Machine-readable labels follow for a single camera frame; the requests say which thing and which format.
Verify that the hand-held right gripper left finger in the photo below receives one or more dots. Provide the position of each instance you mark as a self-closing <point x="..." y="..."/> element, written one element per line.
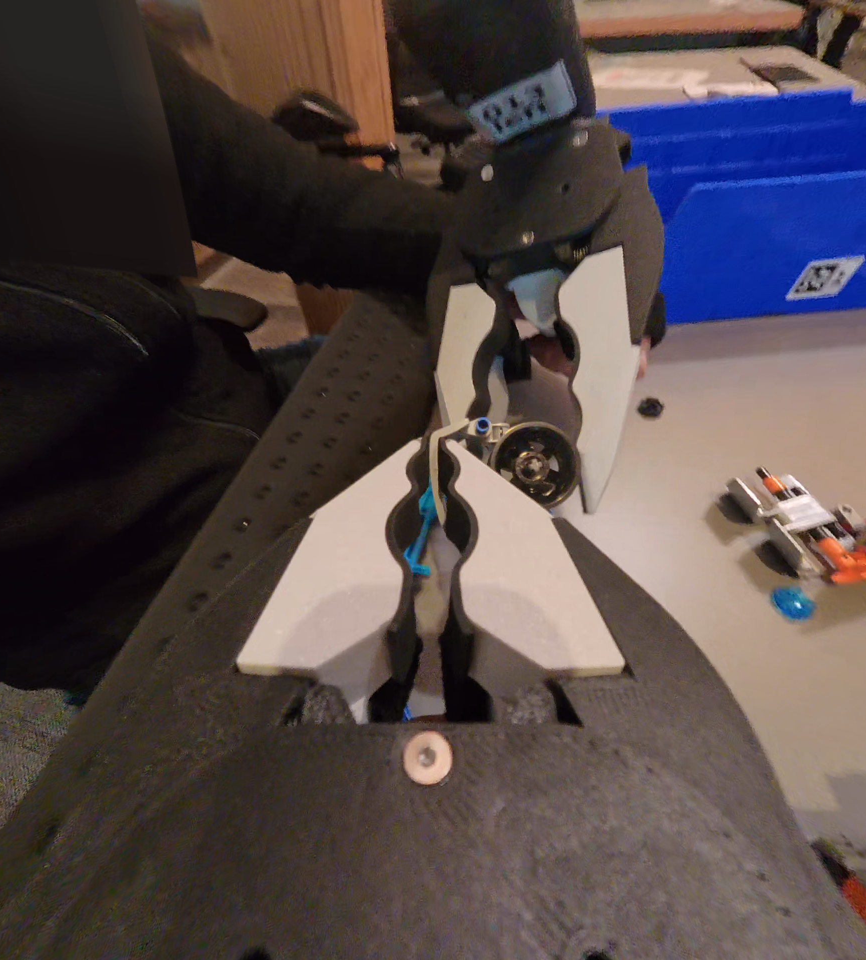
<point x="320" y="600"/>

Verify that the black wheel hub assembly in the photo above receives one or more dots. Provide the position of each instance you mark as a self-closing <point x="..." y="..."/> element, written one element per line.
<point x="538" y="462"/>

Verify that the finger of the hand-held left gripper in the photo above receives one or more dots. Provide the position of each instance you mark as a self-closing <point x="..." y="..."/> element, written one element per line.
<point x="456" y="353"/>
<point x="606" y="375"/>

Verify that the light grey connector piece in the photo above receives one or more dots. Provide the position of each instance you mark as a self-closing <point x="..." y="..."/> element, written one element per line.
<point x="441" y="450"/>

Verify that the small blue translucent dome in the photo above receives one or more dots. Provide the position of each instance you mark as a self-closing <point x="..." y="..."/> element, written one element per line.
<point x="793" y="603"/>

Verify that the small black round piece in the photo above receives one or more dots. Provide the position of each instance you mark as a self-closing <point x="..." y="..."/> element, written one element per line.
<point x="649" y="405"/>

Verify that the blue plastic pin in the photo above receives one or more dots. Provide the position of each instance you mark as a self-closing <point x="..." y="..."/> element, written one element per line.
<point x="425" y="543"/>

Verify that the light grey block with pins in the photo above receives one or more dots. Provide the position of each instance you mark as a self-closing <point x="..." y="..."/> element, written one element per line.
<point x="786" y="518"/>

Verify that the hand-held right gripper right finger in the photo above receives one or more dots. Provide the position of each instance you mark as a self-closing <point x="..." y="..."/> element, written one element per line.
<point x="546" y="600"/>

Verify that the blue plastic storage bin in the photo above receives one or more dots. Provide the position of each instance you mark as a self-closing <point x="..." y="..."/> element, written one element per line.
<point x="763" y="210"/>

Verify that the black dimpled mat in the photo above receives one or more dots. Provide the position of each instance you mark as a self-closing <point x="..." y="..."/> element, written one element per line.
<point x="298" y="450"/>

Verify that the person's left forearm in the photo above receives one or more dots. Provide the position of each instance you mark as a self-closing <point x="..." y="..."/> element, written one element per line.
<point x="298" y="195"/>

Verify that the person's black jacket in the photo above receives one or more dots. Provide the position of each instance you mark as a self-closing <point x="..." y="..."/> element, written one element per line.
<point x="88" y="450"/>

